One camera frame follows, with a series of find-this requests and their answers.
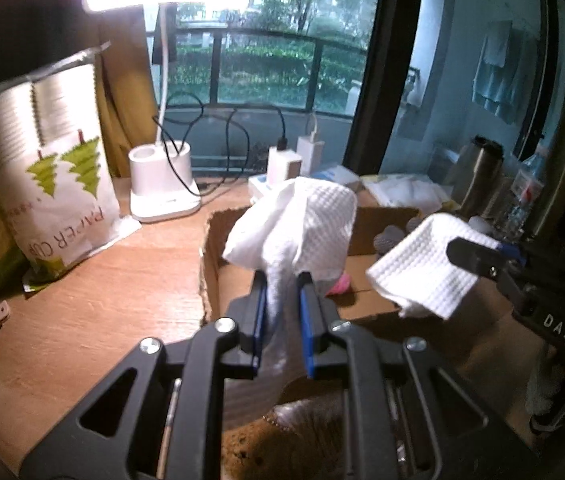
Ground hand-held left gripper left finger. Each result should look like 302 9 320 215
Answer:
20 270 269 480

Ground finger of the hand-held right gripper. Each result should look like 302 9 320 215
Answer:
446 236 527 282

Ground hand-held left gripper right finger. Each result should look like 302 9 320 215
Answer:
297 271 534 480

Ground small white waffle cloth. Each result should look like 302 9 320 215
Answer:
365 212 502 321

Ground cardboard box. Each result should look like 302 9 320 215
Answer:
198 205 530 411

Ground large white waffle cloth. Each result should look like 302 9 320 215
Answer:
222 176 358 377

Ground pink soft item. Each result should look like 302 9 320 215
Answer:
325 274 353 297

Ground steel thermos flask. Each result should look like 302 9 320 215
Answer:
443 134 506 219

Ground clear plastic water bottle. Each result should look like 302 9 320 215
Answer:
502 144 549 242

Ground grey knitted item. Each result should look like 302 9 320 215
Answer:
373 225 405 256

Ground white fuzzy cloth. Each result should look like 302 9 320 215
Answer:
525 347 565 442

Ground brown fluffy item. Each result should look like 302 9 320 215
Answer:
221 394 354 480

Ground white power strip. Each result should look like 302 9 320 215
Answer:
248 175 288 206

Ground wide white charger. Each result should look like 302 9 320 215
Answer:
267 147 304 189

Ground blue and white tissue pack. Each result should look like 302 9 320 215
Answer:
311 164 364 195

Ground white desk lamp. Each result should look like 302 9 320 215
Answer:
81 0 256 224

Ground narrow white charger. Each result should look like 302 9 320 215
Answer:
295 134 324 172

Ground white bottle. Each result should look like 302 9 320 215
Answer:
403 66 424 109

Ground hanging pale blue clothes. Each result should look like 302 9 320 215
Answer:
471 20 539 127

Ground mustard yellow curtain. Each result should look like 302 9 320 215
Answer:
92 7 162 179

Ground paper cup bag, tree print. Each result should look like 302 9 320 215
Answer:
0 42 143 295

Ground black balcony railing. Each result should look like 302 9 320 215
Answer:
145 26 368 117

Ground black charger cable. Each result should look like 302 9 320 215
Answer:
201 104 289 197

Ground black lamp cable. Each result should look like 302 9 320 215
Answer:
151 91 209 157

